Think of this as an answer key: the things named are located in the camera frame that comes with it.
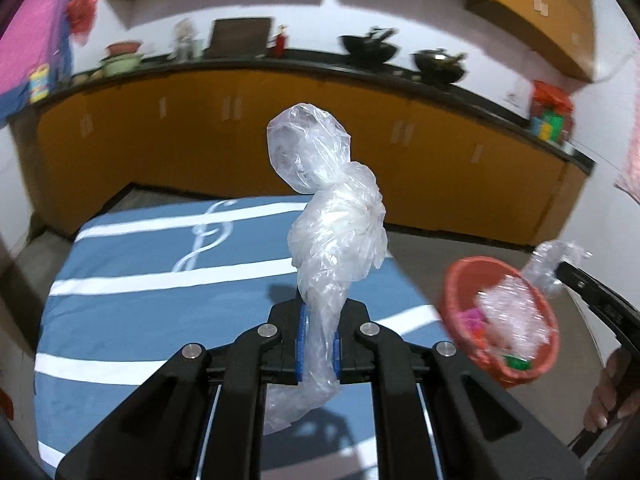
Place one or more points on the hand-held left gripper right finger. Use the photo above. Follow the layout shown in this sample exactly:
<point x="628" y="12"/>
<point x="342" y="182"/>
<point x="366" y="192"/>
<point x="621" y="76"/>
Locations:
<point x="336" y="352"/>

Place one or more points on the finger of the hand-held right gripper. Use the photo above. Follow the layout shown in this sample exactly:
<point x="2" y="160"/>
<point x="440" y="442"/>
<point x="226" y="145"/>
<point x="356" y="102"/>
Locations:
<point x="595" y="295"/>

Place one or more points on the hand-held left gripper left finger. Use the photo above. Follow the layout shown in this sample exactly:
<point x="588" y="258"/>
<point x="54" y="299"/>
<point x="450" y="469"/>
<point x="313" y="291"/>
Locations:
<point x="301" y="340"/>

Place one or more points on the small bubble wrap piece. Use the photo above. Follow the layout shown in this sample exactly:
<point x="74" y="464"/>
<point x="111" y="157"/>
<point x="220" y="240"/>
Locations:
<point x="547" y="260"/>

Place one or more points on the large bubble wrap sheet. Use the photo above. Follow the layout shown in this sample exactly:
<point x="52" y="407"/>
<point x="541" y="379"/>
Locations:
<point x="510" y="310"/>

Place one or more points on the pink wrapper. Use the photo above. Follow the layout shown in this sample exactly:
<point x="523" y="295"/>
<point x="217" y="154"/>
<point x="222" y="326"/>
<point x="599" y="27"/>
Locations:
<point x="472" y="322"/>

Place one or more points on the clear plastic bag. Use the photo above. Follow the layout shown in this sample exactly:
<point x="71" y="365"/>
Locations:
<point x="340" y="220"/>

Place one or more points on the red plastic basin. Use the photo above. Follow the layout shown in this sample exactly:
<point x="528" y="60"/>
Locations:
<point x="455" y="290"/>

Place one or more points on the person's right hand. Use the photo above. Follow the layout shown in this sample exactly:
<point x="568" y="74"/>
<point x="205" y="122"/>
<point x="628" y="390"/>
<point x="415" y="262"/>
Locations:
<point x="607" y="395"/>

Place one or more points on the pink floral cloth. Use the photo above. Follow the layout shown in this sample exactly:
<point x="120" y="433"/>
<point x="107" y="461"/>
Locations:
<point x="630" y="160"/>

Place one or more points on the blue white striped blanket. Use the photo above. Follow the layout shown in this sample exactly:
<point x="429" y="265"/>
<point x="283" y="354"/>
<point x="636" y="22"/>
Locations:
<point x="125" y="270"/>

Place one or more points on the orange lower kitchen cabinets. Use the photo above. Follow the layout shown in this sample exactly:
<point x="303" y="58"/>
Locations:
<point x="200" y="135"/>

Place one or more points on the black wok with lid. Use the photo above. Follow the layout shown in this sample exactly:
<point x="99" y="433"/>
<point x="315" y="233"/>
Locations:
<point x="440" y="66"/>

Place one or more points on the black kitchen countertop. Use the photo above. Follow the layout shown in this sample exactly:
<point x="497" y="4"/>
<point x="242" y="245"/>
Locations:
<point x="310" y="56"/>

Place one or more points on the red bottle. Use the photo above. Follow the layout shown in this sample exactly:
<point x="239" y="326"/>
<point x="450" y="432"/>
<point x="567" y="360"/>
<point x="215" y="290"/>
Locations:
<point x="279" y="45"/>

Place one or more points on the dark cutting board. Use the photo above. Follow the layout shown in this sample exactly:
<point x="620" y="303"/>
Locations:
<point x="240" y="37"/>

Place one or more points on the glass jar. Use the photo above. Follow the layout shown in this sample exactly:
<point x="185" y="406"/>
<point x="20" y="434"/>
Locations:
<point x="184" y="42"/>

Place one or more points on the red bowl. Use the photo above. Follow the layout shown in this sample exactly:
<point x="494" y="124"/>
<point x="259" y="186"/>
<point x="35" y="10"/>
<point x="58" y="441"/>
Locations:
<point x="123" y="48"/>

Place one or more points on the hanging red plastic bag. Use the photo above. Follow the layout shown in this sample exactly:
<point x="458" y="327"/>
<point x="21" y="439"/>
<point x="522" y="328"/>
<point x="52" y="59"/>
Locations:
<point x="82" y="15"/>

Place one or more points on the pink and blue curtain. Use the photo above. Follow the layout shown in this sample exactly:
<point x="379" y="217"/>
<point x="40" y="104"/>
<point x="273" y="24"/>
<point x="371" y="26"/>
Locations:
<point x="35" y="35"/>

